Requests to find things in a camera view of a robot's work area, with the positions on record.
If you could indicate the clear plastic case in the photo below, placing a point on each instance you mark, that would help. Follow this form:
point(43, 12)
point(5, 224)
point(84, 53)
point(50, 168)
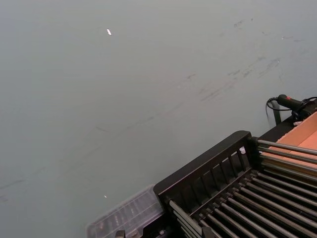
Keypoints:
point(128, 210)

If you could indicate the shallow brown cardboard tray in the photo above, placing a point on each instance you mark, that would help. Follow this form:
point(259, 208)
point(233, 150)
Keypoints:
point(305, 134)

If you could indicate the black rack with steel bars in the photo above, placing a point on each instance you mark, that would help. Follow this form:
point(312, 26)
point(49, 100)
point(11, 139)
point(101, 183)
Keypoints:
point(223, 178)

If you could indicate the pale wall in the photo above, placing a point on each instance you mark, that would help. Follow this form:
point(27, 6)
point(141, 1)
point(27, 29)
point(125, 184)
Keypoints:
point(99, 99)

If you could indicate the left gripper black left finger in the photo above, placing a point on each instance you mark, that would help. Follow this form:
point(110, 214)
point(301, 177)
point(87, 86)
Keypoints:
point(120, 234)

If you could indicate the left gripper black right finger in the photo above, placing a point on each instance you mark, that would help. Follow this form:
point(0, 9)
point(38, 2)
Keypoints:
point(207, 233)

